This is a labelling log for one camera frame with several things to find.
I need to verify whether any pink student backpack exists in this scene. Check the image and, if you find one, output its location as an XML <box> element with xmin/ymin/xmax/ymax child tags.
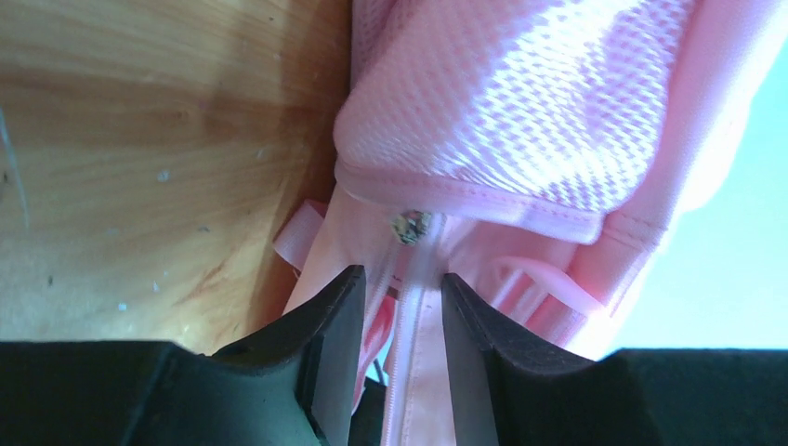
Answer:
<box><xmin>274</xmin><ymin>1</ymin><xmax>787</xmax><ymax>445</ymax></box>

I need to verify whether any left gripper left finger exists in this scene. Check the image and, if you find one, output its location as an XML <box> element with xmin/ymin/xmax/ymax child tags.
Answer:
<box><xmin>1</xmin><ymin>266</ymin><xmax>365</xmax><ymax>445</ymax></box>

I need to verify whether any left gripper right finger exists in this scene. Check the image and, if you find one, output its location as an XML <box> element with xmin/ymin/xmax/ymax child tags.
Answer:
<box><xmin>441</xmin><ymin>274</ymin><xmax>787</xmax><ymax>445</ymax></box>

